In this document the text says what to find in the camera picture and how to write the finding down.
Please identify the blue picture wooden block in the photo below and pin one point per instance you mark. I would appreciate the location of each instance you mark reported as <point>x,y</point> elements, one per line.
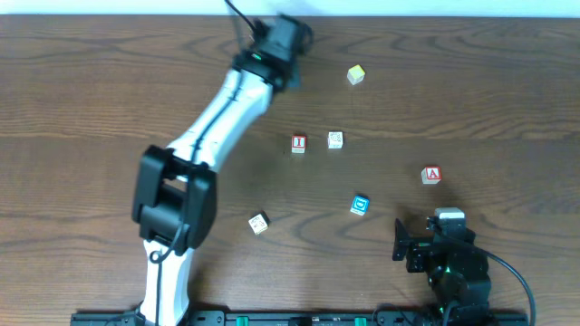
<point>360,205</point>

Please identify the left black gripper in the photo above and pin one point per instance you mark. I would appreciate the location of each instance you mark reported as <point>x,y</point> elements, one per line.
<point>287,34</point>

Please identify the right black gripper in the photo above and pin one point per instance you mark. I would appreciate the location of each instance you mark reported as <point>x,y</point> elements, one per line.
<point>417,250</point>

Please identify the red letter I block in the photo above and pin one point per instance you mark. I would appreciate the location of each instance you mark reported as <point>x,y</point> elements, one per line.
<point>298,145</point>

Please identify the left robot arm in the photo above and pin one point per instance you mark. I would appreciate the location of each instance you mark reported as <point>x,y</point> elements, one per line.
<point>176,195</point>

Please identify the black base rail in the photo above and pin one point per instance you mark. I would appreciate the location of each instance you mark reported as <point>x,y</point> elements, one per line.
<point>220,318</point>

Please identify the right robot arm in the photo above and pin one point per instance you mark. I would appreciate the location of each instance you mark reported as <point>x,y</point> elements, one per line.
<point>467,302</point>

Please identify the plain engraved wooden block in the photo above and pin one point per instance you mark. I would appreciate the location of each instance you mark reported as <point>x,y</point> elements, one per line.
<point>335,140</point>

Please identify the plain tilted wooden block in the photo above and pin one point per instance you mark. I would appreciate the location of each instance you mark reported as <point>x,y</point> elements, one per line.
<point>258,223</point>

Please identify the yellow top wooden block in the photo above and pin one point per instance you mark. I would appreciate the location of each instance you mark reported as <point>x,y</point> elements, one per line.
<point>355,74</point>

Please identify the red letter A block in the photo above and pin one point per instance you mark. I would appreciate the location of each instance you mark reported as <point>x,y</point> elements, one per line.
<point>431,175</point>

